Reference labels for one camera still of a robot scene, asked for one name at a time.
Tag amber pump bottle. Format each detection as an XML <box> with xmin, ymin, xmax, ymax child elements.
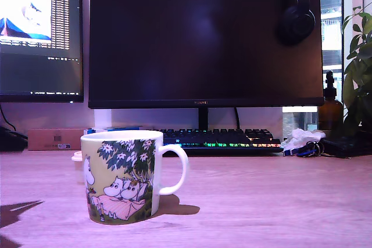
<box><xmin>317</xmin><ymin>70</ymin><xmax>344</xmax><ymax>131</ymax></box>

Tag thin black desk cable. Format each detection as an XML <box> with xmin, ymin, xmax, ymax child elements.
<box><xmin>0</xmin><ymin>104</ymin><xmax>29</xmax><ymax>141</ymax></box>

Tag black backlit mechanical keyboard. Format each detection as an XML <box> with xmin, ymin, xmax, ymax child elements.
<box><xmin>152</xmin><ymin>128</ymin><xmax>284</xmax><ymax>156</ymax></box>

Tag green leafy houseplant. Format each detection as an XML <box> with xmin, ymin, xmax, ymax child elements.
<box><xmin>330</xmin><ymin>0</ymin><xmax>372</xmax><ymax>137</ymax></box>

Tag cartoon print ceramic mug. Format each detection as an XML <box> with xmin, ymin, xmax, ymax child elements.
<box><xmin>80</xmin><ymin>130</ymin><xmax>190</xmax><ymax>226</ymax></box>

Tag brown cardboard box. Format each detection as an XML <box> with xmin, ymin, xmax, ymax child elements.
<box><xmin>27</xmin><ymin>128</ymin><xmax>85</xmax><ymax>152</ymax></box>

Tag low black desk object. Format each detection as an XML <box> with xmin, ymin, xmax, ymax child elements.
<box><xmin>0</xmin><ymin>126</ymin><xmax>28</xmax><ymax>152</ymax></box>

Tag metal key rings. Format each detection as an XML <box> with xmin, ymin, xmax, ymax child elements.
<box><xmin>305</xmin><ymin>140</ymin><xmax>326</xmax><ymax>156</ymax></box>

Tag flat blue box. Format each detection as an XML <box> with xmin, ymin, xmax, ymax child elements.
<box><xmin>83</xmin><ymin>125</ymin><xmax>143</xmax><ymax>137</ymax></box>

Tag crumpled white tissue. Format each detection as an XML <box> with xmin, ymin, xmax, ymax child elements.
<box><xmin>281</xmin><ymin>128</ymin><xmax>327</xmax><ymax>152</ymax></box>

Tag blue lanyard strap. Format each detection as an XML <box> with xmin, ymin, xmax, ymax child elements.
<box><xmin>283</xmin><ymin>144</ymin><xmax>318</xmax><ymax>158</ymax></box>

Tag large black dark monitor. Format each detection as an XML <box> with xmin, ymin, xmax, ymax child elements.
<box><xmin>88</xmin><ymin>0</ymin><xmax>325</xmax><ymax>132</ymax></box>

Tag black flat wallet case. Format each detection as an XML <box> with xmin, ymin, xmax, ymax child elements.
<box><xmin>319</xmin><ymin>136</ymin><xmax>372</xmax><ymax>159</ymax></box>

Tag black over-ear headphones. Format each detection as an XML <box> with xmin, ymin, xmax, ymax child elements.
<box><xmin>275</xmin><ymin>0</ymin><xmax>316</xmax><ymax>47</ymax></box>

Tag tan coffee capsule pale lid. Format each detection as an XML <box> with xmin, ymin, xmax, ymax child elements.
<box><xmin>71</xmin><ymin>150</ymin><xmax>85</xmax><ymax>185</ymax></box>

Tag black window frame bar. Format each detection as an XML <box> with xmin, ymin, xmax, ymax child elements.
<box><xmin>340</xmin><ymin>0</ymin><xmax>345</xmax><ymax>71</ymax></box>

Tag black monitor showing terminal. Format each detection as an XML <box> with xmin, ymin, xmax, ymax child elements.
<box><xmin>0</xmin><ymin>0</ymin><xmax>84</xmax><ymax>103</ymax></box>

